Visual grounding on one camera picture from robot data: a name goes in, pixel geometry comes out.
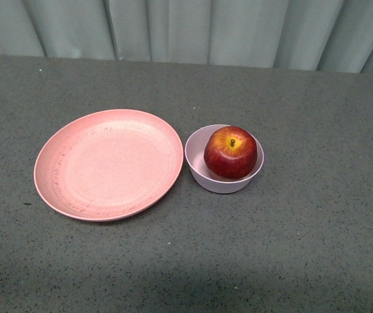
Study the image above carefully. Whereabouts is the grey-white curtain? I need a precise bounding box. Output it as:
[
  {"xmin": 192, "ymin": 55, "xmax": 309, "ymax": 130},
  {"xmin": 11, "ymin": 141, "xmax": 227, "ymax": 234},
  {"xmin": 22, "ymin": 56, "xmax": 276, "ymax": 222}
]
[{"xmin": 0, "ymin": 1, "xmax": 373, "ymax": 73}]

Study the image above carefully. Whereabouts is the pink plate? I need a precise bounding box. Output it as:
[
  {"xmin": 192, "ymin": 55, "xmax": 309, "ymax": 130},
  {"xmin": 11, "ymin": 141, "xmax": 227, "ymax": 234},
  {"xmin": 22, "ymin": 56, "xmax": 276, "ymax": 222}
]
[{"xmin": 33, "ymin": 109, "xmax": 183, "ymax": 222}]

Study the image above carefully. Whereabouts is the red apple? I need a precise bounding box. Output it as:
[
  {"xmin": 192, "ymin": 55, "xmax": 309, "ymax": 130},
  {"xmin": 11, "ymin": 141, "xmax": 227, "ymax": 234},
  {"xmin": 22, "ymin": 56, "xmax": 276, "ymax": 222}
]
[{"xmin": 203, "ymin": 125, "xmax": 258, "ymax": 180}]

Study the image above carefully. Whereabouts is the light pink bowl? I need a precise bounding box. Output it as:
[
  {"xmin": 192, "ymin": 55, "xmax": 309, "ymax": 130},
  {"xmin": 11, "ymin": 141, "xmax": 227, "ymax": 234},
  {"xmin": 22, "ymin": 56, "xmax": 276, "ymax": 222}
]
[{"xmin": 185, "ymin": 125, "xmax": 265, "ymax": 194}]

